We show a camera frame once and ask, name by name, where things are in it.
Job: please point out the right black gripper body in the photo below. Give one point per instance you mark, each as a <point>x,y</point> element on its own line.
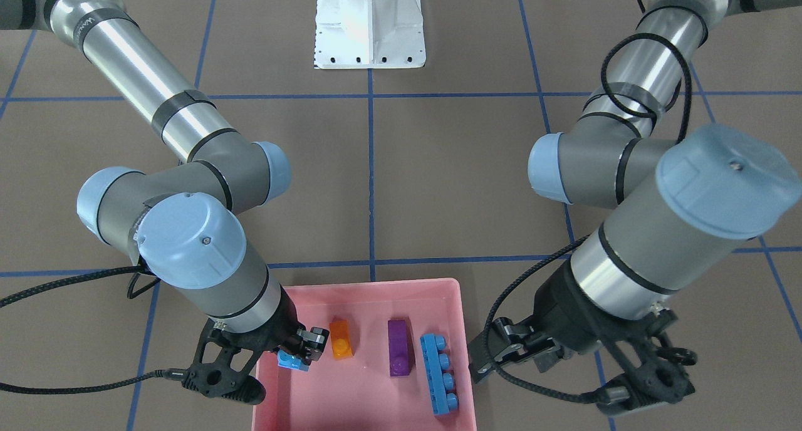
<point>274,332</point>

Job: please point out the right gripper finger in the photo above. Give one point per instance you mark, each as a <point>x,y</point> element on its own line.
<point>312,343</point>

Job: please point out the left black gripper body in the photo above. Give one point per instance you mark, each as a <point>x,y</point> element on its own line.
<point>562,316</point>

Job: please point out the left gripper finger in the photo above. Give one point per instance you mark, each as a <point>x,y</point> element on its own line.
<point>501,346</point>
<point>548,354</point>

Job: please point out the orange block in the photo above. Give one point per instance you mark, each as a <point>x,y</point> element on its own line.
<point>340,339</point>

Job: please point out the small blue block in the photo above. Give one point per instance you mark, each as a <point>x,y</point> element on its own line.
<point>290,362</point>

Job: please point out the long blue studded block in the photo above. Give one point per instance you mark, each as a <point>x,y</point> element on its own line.
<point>437,364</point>

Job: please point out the purple block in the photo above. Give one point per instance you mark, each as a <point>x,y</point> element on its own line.
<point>400,353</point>

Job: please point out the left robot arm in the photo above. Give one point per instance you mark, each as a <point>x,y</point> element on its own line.
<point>680,201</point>

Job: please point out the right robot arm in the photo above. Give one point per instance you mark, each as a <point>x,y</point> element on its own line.
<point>179,225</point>

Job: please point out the pink plastic box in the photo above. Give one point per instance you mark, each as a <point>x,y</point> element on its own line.
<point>358,393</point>

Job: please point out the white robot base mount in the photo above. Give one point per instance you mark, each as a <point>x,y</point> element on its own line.
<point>369,34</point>

